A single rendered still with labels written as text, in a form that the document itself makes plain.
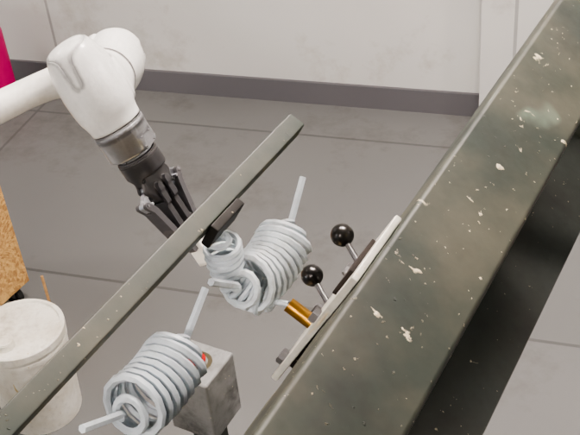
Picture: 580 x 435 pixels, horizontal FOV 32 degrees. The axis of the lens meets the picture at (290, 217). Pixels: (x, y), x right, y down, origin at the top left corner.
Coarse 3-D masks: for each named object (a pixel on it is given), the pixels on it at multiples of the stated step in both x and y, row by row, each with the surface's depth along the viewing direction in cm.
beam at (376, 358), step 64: (576, 0) 129; (512, 64) 118; (576, 64) 120; (512, 128) 107; (576, 128) 112; (448, 192) 97; (512, 192) 101; (384, 256) 89; (448, 256) 92; (384, 320) 84; (448, 320) 87; (320, 384) 78; (384, 384) 80
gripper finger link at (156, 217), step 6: (144, 204) 166; (150, 204) 166; (138, 210) 166; (150, 210) 166; (156, 210) 167; (150, 216) 168; (156, 216) 167; (162, 216) 168; (156, 222) 169; (162, 222) 168; (168, 222) 169; (162, 228) 169; (168, 228) 169; (174, 228) 170; (168, 234) 170
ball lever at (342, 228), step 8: (336, 224) 160; (344, 224) 159; (336, 232) 158; (344, 232) 158; (352, 232) 159; (336, 240) 159; (344, 240) 158; (352, 240) 159; (352, 248) 158; (352, 256) 158
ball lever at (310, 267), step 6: (312, 264) 168; (306, 270) 167; (312, 270) 167; (318, 270) 167; (306, 276) 167; (312, 276) 167; (318, 276) 167; (306, 282) 167; (312, 282) 167; (318, 282) 168; (318, 288) 167; (324, 294) 166; (324, 300) 166
